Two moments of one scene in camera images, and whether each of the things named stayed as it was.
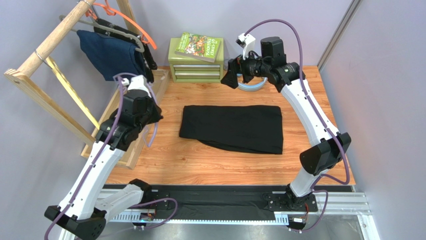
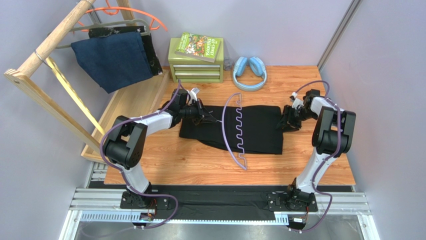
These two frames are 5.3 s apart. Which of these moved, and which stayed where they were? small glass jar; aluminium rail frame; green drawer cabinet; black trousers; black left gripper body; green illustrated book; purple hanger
Moved: purple hanger; black left gripper body
Stayed: black trousers; small glass jar; green drawer cabinet; aluminium rail frame; green illustrated book
